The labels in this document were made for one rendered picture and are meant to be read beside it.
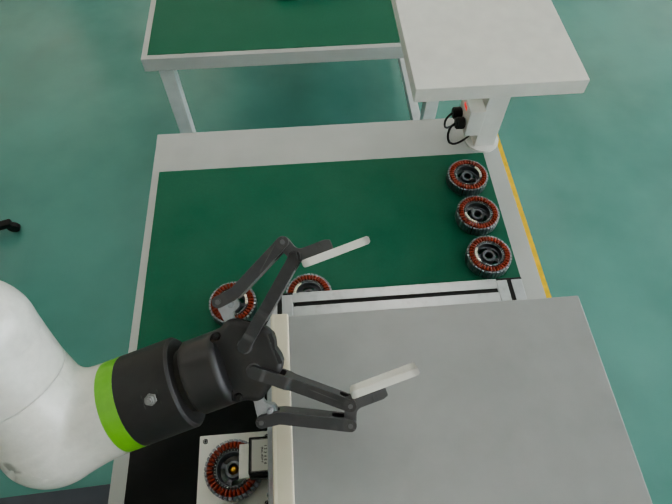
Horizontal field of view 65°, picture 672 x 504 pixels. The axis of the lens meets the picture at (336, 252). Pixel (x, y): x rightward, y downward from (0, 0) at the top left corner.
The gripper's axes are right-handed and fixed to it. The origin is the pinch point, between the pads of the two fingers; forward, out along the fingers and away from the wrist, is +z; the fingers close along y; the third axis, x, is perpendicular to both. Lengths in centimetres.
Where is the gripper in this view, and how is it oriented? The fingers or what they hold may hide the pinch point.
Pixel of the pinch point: (382, 307)
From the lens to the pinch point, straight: 53.4
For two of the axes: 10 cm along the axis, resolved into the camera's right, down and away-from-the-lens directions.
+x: -0.1, -0.3, -10.0
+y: 3.5, 9.4, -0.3
